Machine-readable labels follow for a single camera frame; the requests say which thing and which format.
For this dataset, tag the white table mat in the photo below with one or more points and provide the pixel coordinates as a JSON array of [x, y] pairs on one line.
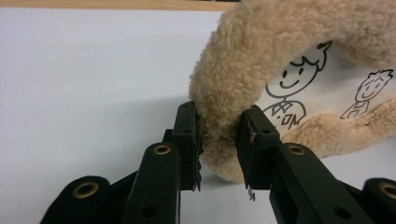
[[93, 77]]

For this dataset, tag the wooden tray with black inserts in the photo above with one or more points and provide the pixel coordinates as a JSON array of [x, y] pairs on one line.
[[249, 62]]

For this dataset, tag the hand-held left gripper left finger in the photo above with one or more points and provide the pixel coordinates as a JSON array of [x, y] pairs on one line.
[[183, 146]]

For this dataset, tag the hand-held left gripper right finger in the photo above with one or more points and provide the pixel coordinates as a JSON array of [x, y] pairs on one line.
[[264, 155]]

